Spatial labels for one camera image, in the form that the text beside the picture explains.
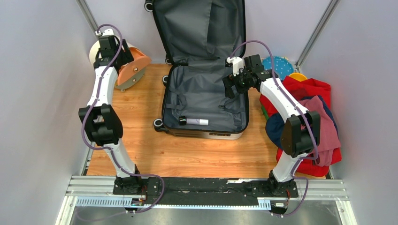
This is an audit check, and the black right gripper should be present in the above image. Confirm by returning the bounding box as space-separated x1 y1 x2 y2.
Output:
222 67 252 99

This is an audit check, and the cream mini drawer cabinet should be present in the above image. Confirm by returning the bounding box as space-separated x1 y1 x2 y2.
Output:
89 37 152 92

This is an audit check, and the white tube black cap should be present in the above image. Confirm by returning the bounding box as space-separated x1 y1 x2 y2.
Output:
178 116 209 126

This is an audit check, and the navy blue garment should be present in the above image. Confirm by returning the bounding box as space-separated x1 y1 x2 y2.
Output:
265 95 338 148

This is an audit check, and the astronaut print suitcase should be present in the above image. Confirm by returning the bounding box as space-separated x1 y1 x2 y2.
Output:
152 0 249 140

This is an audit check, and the pink ribbed garment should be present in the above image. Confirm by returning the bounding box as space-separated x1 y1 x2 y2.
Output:
302 96 341 166

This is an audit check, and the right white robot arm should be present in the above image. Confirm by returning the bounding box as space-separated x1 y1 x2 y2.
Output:
222 55 321 196

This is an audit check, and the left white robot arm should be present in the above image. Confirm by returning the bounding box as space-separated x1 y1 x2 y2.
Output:
78 34 144 195

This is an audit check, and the green plastic tray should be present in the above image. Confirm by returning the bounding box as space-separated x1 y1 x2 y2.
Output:
261 106 269 120

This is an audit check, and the teal dotted plate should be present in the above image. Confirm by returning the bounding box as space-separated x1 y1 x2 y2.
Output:
262 56 295 81

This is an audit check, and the orange bowl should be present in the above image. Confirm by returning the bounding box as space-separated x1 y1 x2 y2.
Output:
289 73 308 82

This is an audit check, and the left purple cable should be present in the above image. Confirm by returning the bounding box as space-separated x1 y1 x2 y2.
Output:
81 23 165 215

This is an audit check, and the purple cable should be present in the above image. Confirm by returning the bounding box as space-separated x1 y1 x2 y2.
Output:
230 40 320 218
81 23 165 215

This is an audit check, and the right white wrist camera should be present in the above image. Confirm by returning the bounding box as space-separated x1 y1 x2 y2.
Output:
226 56 245 76

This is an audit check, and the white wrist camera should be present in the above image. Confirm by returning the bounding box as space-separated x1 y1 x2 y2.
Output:
226 56 245 76
95 29 115 38

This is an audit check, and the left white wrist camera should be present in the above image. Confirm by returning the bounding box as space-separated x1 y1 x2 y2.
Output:
95 29 115 38

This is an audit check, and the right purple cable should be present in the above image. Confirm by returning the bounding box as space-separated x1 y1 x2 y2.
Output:
230 40 320 218

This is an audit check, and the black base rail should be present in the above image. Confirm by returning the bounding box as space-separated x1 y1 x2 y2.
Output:
113 177 299 206

